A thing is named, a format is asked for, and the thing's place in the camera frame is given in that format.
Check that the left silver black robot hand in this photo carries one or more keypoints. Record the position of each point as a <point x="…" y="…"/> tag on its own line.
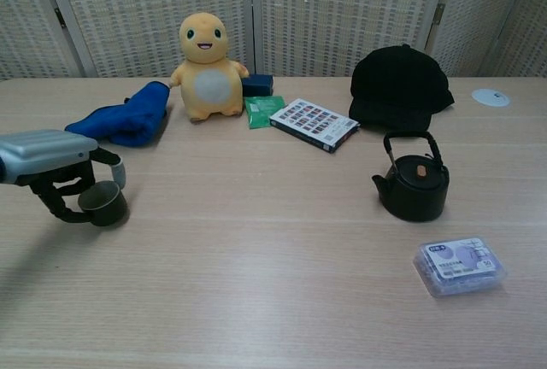
<point x="42" y="153"/>

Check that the flat box with coloured print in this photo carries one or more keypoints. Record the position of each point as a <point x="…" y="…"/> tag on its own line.
<point x="312" y="123"/>

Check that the dark ceramic cup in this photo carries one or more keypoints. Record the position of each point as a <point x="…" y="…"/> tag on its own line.
<point x="109" y="212"/>

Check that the yellow plush dinosaur toy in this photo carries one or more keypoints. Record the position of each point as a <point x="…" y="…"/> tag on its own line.
<point x="209" y="87"/>

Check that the white round table grommet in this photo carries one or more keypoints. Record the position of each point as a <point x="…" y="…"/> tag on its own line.
<point x="489" y="97"/>

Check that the dark blue small box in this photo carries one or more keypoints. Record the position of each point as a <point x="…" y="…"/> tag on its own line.
<point x="258" y="85"/>

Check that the green foil packet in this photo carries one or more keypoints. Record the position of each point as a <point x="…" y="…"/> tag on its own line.
<point x="258" y="113"/>

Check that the white woven folding screen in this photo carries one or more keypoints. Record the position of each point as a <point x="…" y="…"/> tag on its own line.
<point x="342" y="14"/>

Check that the black baseball cap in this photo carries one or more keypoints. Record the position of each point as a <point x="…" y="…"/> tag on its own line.
<point x="393" y="83"/>

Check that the clear plastic box purple label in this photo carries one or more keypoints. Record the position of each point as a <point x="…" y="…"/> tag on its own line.
<point x="459" y="266"/>

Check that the blue folded cloth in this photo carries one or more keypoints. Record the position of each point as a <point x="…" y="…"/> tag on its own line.
<point x="132" y="119"/>

